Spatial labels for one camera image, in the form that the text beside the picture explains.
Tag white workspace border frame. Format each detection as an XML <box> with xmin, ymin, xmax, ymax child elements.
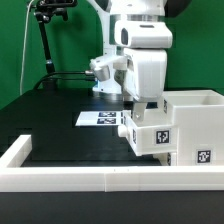
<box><xmin>0</xmin><ymin>135</ymin><xmax>224</xmax><ymax>192</ymax></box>

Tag white fiducial marker plate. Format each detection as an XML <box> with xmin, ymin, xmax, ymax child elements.
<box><xmin>76</xmin><ymin>111</ymin><xmax>123</xmax><ymax>126</ymax></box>

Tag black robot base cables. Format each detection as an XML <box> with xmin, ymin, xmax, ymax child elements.
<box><xmin>33</xmin><ymin>69</ymin><xmax>99</xmax><ymax>90</ymax></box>

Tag white hanging cable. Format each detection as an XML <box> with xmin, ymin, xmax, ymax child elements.
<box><xmin>19</xmin><ymin>0</ymin><xmax>36</xmax><ymax>96</ymax></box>

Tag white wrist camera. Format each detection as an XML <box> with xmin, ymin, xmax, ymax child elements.
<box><xmin>90</xmin><ymin>55</ymin><xmax>127</xmax><ymax>82</ymax></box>

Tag white drawer box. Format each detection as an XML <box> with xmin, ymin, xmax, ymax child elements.
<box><xmin>157</xmin><ymin>152</ymin><xmax>177</xmax><ymax>166</ymax></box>
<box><xmin>118</xmin><ymin>109</ymin><xmax>178</xmax><ymax>156</ymax></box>

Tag black camera stand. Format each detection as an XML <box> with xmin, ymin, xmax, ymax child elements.
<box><xmin>29</xmin><ymin>0</ymin><xmax>78</xmax><ymax>90</ymax></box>

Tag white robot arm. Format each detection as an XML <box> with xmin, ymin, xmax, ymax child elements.
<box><xmin>87</xmin><ymin>0</ymin><xmax>192</xmax><ymax>120</ymax></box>

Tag white drawer cabinet frame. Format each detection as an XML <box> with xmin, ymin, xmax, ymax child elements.
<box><xmin>163</xmin><ymin>90</ymin><xmax>224</xmax><ymax>166</ymax></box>

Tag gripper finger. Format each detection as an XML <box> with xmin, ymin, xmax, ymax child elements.
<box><xmin>133</xmin><ymin>102</ymin><xmax>147</xmax><ymax>120</ymax></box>

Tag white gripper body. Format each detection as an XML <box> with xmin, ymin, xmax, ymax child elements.
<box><xmin>124</xmin><ymin>48</ymin><xmax>167</xmax><ymax>102</ymax></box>

